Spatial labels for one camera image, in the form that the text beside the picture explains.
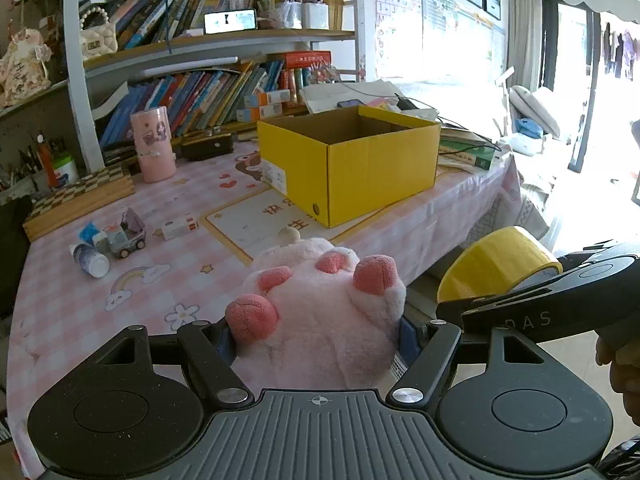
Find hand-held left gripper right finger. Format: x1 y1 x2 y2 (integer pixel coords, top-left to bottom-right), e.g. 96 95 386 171
387 317 548 406

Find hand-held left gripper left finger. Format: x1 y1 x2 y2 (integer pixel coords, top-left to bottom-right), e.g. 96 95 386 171
95 320 256 407

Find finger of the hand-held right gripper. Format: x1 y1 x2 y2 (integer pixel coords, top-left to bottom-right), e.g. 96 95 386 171
556 247 598 274
435 267 568 318

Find yellow tape roll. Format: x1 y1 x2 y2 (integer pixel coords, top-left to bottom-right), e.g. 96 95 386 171
437 226 565 303

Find pink plush toy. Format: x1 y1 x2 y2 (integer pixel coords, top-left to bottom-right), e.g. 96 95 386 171
225 237 407 391

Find grey purple toy truck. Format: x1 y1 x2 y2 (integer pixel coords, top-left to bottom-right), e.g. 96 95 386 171
94 207 147 260

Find white tube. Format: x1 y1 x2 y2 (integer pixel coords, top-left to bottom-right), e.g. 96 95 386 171
70 242 110 278

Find yellow cardboard box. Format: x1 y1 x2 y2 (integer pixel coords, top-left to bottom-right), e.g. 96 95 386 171
256 106 442 228

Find pink checked desktop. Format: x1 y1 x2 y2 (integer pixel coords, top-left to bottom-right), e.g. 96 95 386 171
7 140 523 476

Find person's right hand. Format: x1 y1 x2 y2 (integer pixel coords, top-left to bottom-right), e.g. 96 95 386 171
595 330 640 428

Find small white red box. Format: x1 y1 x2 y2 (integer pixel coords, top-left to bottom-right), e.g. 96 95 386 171
161 215 199 241

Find grey cushion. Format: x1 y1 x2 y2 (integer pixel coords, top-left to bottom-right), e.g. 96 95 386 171
510 85 561 156

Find blue tag with black clip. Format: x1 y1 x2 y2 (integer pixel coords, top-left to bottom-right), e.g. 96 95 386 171
79 221 108 246

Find pink cylindrical container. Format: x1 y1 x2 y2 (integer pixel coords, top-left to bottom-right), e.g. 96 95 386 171
130 107 177 183

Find black case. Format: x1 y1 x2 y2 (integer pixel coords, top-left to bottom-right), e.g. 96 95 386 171
181 133 234 161

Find wooden chess box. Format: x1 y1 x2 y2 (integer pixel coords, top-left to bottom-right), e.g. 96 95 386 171
22 166 136 242

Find hanging clothes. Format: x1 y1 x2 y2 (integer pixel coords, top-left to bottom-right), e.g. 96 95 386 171
602 22 640 81

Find white jar green lid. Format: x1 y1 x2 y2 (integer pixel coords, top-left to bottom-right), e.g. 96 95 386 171
52 155 80 186

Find red bottle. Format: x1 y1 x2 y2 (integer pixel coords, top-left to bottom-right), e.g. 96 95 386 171
42 142 60 188

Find long row of books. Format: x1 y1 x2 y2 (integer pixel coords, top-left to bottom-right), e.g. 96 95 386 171
97 60 288 148

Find stack of white papers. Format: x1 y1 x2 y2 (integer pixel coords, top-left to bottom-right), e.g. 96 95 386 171
300 80 401 115

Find bunch of pens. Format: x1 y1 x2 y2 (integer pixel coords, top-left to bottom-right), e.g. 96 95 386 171
0 132 51 191

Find flat red box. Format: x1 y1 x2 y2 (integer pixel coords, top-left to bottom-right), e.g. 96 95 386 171
285 51 332 68

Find white bookshelf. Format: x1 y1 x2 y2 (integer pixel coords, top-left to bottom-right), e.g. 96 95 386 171
62 0 361 171

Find white pen cup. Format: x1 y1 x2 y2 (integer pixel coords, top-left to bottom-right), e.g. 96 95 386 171
302 2 330 30
280 0 303 29

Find white quilted handbag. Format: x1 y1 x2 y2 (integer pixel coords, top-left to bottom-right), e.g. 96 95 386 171
79 7 119 59

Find floral plush doll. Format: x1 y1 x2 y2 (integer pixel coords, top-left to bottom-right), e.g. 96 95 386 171
0 27 53 108

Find leaning pile of books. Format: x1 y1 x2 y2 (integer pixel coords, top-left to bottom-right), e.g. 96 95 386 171
80 0 261 51

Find black cable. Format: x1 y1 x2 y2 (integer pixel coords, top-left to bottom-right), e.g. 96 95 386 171
400 95 501 153

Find pale wall chart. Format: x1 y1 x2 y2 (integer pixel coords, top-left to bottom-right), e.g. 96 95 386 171
422 0 506 83

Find alphabet wall poster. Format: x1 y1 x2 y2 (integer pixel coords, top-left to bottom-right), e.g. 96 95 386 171
374 0 423 81

